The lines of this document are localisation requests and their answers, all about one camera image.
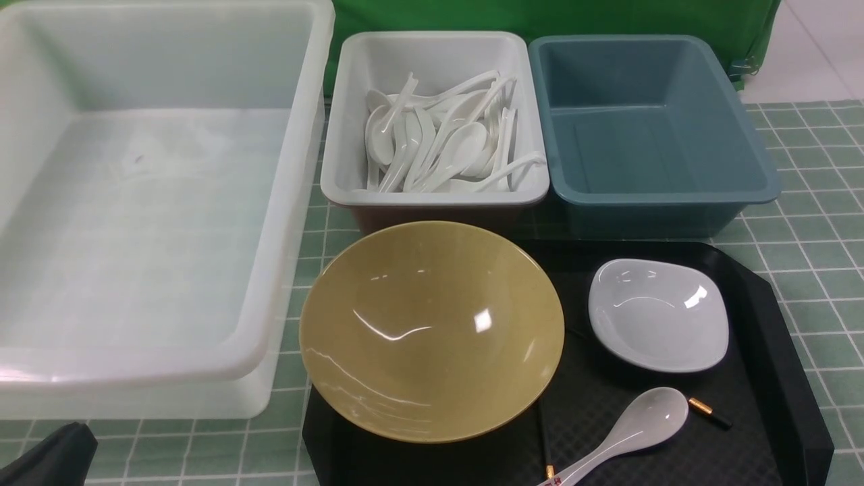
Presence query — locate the white spoon in bin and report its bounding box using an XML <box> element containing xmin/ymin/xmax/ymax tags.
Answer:
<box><xmin>414</xmin><ymin>122</ymin><xmax>488</xmax><ymax>192</ymax></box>
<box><xmin>365</xmin><ymin>107</ymin><xmax>395</xmax><ymax>167</ymax></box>

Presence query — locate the black chopstick with gold band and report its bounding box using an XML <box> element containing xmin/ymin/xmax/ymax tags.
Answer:
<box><xmin>687</xmin><ymin>397</ymin><xmax>732</xmax><ymax>431</ymax></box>

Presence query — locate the white spoon left in bin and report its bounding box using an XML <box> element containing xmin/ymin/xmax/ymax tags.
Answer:
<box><xmin>365</xmin><ymin>107</ymin><xmax>395</xmax><ymax>167</ymax></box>

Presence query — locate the white and brown spoon bin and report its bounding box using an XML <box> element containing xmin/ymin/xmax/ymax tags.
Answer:
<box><xmin>320</xmin><ymin>30</ymin><xmax>550</xmax><ymax>234</ymax></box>

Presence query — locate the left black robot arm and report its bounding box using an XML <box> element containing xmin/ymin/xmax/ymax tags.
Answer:
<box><xmin>1</xmin><ymin>422</ymin><xmax>98</xmax><ymax>485</ymax></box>

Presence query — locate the large translucent white tub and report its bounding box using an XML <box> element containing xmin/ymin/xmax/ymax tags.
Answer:
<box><xmin>1</xmin><ymin>1</ymin><xmax>335</xmax><ymax>421</ymax></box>

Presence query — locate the black textured serving tray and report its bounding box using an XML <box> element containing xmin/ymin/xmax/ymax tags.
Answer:
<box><xmin>302</xmin><ymin>239</ymin><xmax>836</xmax><ymax>486</ymax></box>

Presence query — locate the green checkered table mat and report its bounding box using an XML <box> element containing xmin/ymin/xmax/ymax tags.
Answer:
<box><xmin>2</xmin><ymin>99</ymin><xmax>863</xmax><ymax>485</ymax></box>

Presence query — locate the white ceramic soup spoon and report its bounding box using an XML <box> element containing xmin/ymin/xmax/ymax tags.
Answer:
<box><xmin>540</xmin><ymin>387</ymin><xmax>689</xmax><ymax>485</ymax></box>

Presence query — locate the teal plastic bin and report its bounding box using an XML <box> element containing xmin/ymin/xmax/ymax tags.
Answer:
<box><xmin>529</xmin><ymin>34</ymin><xmax>782</xmax><ymax>239</ymax></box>

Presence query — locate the small white square dish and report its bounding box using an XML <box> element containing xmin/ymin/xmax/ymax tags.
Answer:
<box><xmin>587</xmin><ymin>258</ymin><xmax>730</xmax><ymax>373</ymax></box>

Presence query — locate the yellow noodle bowl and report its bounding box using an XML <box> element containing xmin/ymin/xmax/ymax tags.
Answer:
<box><xmin>298</xmin><ymin>221</ymin><xmax>565</xmax><ymax>443</ymax></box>

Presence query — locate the green fabric backdrop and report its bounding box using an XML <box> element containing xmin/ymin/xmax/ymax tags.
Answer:
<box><xmin>324</xmin><ymin>1</ymin><xmax>780</xmax><ymax>97</ymax></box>

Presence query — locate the white spoon at bin front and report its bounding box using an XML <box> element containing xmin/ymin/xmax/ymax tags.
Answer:
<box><xmin>442</xmin><ymin>152</ymin><xmax>547</xmax><ymax>194</ymax></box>

